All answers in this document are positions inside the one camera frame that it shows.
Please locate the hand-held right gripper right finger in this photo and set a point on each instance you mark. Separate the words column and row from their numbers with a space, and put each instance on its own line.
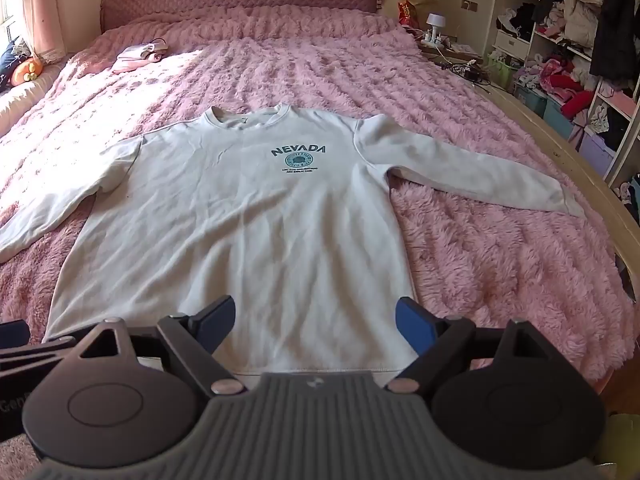
column 414, row 321

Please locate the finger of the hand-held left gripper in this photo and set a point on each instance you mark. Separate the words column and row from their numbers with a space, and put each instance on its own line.
column 12, row 333

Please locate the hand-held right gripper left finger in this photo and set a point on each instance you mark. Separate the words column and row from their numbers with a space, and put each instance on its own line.
column 221, row 312

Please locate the white printed sweatshirt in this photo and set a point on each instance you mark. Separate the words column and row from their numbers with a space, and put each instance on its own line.
column 250, row 220

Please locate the folded pink clothes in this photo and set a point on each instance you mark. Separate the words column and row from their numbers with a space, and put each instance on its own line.
column 132, row 57

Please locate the red clothes pile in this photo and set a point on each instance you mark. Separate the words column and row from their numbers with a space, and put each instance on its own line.
column 567, row 90

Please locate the pink fluffy blanket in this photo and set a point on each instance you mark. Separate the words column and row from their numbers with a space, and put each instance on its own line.
column 475, row 240

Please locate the cream padded bed bumper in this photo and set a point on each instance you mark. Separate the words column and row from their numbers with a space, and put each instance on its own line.
column 20, row 102

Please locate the yellow-green cloth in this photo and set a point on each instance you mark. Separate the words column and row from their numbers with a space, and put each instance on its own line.
column 622, row 445

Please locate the teal storage bin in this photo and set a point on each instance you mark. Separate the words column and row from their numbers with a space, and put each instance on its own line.
column 530, row 100

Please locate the purple storage bin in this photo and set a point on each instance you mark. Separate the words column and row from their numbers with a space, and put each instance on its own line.
column 596, row 149

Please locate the orange plush toy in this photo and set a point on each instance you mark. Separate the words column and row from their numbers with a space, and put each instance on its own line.
column 26, row 71

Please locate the green storage basket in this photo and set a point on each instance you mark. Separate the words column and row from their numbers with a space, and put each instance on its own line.
column 502, row 71

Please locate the dark blue cushion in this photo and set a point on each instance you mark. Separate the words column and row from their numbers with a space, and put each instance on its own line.
column 7, row 62

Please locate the wooden bedside table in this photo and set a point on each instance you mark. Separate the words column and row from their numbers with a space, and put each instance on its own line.
column 462, row 50

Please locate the white table lamp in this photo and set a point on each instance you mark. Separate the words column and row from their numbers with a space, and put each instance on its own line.
column 435, row 22

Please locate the red snack bag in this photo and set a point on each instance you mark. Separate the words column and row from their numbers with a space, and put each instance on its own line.
column 407, row 14

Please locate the white open shelf unit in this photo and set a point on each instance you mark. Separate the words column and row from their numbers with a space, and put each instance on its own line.
column 537, row 35

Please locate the pink sheer curtain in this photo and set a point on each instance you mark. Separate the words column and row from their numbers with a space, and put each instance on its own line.
column 42, row 5

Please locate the black hanging coat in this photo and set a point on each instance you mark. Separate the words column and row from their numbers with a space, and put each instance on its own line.
column 616, row 20

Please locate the wooden bed frame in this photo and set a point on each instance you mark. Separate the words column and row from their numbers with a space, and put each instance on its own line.
column 590, row 180

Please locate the wall socket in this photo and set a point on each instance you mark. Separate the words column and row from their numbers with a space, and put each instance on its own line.
column 469, row 4

